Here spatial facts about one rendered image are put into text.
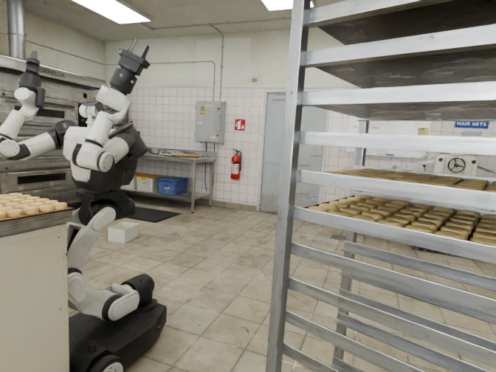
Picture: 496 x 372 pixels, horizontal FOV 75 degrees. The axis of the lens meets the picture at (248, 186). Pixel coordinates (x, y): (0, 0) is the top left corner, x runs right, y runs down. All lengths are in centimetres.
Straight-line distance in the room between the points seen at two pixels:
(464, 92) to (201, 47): 574
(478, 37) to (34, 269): 149
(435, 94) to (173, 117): 584
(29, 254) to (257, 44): 497
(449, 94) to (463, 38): 9
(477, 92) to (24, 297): 150
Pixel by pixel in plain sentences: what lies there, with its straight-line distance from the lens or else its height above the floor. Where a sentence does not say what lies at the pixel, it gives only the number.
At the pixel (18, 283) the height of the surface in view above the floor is 65.
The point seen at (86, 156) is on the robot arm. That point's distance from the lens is 136.
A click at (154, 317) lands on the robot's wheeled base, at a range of 210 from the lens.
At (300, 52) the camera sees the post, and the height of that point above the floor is 142.
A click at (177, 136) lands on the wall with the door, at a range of 627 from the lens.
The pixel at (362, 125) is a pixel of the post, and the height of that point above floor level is 129.
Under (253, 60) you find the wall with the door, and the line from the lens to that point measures 577.
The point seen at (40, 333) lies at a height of 42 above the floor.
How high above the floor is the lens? 122
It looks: 8 degrees down
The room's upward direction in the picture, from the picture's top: 3 degrees clockwise
